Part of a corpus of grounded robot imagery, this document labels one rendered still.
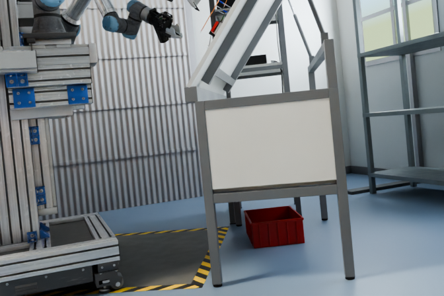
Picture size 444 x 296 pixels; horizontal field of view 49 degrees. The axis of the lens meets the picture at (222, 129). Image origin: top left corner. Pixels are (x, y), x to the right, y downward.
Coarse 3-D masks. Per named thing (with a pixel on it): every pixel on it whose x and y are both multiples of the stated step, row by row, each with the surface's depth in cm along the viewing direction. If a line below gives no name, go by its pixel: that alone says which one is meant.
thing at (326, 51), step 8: (328, 40) 200; (320, 48) 218; (328, 48) 200; (312, 56) 299; (320, 56) 225; (328, 56) 200; (312, 64) 276; (320, 64) 264; (328, 64) 200; (312, 72) 312; (328, 72) 200; (312, 80) 313; (328, 80) 201; (336, 80) 200; (312, 88) 314
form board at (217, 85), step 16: (240, 0) 205; (272, 0) 291; (256, 16) 268; (224, 32) 210; (240, 32) 250; (208, 48) 206; (240, 48) 281; (208, 64) 217; (224, 64) 257; (192, 80) 207
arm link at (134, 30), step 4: (128, 16) 250; (128, 20) 247; (132, 20) 249; (136, 20) 249; (140, 20) 250; (128, 24) 246; (132, 24) 248; (136, 24) 250; (140, 24) 252; (128, 28) 247; (132, 28) 249; (136, 28) 251; (124, 32) 247; (128, 32) 249; (132, 32) 251; (136, 32) 253; (124, 36) 252; (128, 36) 252; (132, 36) 252
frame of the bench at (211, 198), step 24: (264, 96) 204; (288, 96) 203; (312, 96) 201; (336, 96) 200; (336, 120) 201; (336, 144) 201; (336, 168) 201; (216, 192) 219; (240, 192) 206; (264, 192) 205; (288, 192) 204; (312, 192) 203; (336, 192) 202; (240, 216) 322; (216, 240) 208; (216, 264) 208
